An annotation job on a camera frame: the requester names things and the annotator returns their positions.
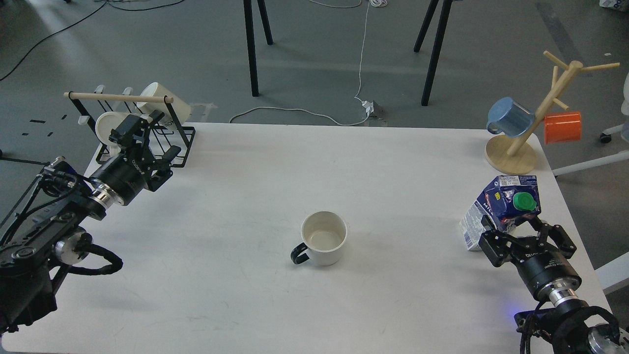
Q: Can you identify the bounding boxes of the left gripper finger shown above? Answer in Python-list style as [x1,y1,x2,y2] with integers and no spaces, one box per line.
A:
[145,146,181,191]
[109,111,165,163]

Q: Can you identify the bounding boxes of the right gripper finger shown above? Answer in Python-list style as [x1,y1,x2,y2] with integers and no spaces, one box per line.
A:
[479,215,530,267]
[524,216,576,259]

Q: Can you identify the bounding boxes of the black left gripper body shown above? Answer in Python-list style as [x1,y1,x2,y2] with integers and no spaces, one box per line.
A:
[90,154,147,206]

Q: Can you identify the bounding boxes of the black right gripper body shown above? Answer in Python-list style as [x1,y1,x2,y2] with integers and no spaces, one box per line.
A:
[516,247,582,301]

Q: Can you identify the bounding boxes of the blue white milk carton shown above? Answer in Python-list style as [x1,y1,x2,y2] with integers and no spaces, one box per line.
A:
[459,175,541,251]

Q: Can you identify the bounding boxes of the white mug black handle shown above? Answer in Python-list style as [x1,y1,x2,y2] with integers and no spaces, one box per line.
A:
[290,211,350,266]

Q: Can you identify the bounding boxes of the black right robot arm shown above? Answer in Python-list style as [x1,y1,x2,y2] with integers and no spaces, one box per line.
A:
[479,216,628,354]

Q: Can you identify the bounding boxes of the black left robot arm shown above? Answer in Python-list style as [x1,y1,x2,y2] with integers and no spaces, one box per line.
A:
[0,110,181,333]

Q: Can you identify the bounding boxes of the white cup in rack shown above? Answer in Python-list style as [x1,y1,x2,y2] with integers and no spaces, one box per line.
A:
[95,112,128,157]

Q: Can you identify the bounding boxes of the cream cup in rack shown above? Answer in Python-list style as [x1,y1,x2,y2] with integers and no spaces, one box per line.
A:
[136,82,192,131]

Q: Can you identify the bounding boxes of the wooden mug tree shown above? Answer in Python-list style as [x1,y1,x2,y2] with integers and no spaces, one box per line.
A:
[485,50,621,175]

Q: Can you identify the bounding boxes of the orange mug on tree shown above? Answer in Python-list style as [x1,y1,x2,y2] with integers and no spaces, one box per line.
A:
[543,111,582,144]

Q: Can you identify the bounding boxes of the white chair base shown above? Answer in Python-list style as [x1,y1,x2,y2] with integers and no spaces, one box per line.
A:
[551,74,629,177]

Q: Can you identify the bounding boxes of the blue mug on tree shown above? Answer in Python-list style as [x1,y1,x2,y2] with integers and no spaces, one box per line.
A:
[486,97,535,138]

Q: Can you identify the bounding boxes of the black table legs left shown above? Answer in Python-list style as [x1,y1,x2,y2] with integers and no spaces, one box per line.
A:
[243,0,274,97]

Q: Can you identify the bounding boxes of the black table legs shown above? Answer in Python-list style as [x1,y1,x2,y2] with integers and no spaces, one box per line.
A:
[413,0,453,106]
[243,0,274,97]

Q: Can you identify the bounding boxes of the white power adapter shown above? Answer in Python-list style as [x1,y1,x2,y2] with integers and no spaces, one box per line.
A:
[361,100,384,119]

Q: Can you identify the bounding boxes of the black table legs right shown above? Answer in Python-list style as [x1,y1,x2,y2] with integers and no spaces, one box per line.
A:
[413,0,453,106]

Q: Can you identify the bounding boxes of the black wire cup rack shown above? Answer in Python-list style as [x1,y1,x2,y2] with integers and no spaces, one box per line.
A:
[64,85,196,168]

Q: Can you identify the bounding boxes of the black floor cable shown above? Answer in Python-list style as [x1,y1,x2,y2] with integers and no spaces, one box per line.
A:
[0,0,185,82]

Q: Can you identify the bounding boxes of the white power cable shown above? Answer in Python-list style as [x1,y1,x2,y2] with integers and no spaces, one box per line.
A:
[229,0,389,126]

